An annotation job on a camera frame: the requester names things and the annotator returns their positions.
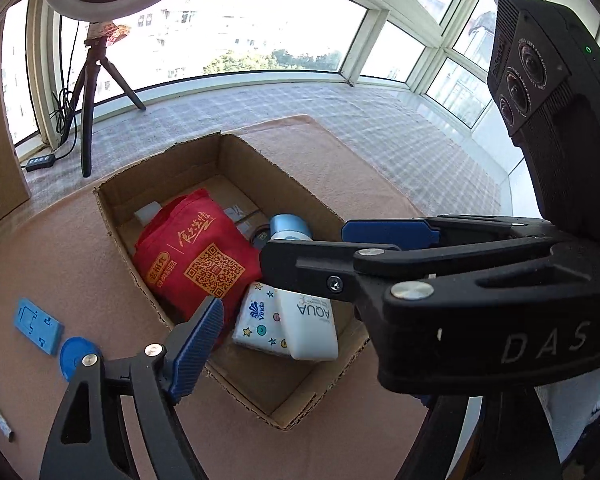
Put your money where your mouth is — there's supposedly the blue round tape measure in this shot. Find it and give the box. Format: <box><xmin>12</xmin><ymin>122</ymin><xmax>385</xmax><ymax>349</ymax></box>
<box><xmin>59</xmin><ymin>337</ymin><xmax>102</xmax><ymax>382</ymax></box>

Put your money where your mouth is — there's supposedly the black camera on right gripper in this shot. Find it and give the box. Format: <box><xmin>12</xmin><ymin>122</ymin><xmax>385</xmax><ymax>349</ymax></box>
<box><xmin>488</xmin><ymin>0</ymin><xmax>600</xmax><ymax>244</ymax></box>

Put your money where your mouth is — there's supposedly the patterned tissue pack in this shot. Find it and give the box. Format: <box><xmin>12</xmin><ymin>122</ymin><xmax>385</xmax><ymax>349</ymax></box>
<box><xmin>232</xmin><ymin>282</ymin><xmax>290</xmax><ymax>356</ymax></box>

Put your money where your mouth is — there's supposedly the small white bottle in box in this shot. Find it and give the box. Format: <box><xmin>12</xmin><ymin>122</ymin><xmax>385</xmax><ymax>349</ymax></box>
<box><xmin>134</xmin><ymin>202</ymin><xmax>162</xmax><ymax>226</ymax></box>

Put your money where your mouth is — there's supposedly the white sunscreen bottle blue cap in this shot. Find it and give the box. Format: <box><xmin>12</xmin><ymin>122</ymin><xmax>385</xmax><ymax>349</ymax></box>
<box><xmin>270</xmin><ymin>214</ymin><xmax>338</xmax><ymax>361</ymax></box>

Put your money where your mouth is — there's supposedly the black tripod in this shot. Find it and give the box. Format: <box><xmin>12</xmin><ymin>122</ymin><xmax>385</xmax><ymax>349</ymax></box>
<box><xmin>59</xmin><ymin>22</ymin><xmax>147</xmax><ymax>179</ymax></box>

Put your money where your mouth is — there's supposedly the red fabric bag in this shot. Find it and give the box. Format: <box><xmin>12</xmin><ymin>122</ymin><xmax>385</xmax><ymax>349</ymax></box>
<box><xmin>132</xmin><ymin>188</ymin><xmax>261</xmax><ymax>335</ymax></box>

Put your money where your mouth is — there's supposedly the black cable with controller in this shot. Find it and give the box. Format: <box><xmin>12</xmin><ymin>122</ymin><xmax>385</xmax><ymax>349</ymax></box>
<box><xmin>24</xmin><ymin>29</ymin><xmax>81</xmax><ymax>174</ymax></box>

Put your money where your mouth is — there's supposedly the cardboard box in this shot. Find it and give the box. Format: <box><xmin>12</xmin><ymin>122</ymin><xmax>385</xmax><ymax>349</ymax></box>
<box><xmin>95</xmin><ymin>133</ymin><xmax>368</xmax><ymax>430</ymax></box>

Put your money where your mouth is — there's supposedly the blue phone stand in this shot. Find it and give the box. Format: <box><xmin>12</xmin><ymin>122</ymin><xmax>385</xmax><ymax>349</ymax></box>
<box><xmin>14</xmin><ymin>298</ymin><xmax>64</xmax><ymax>356</ymax></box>

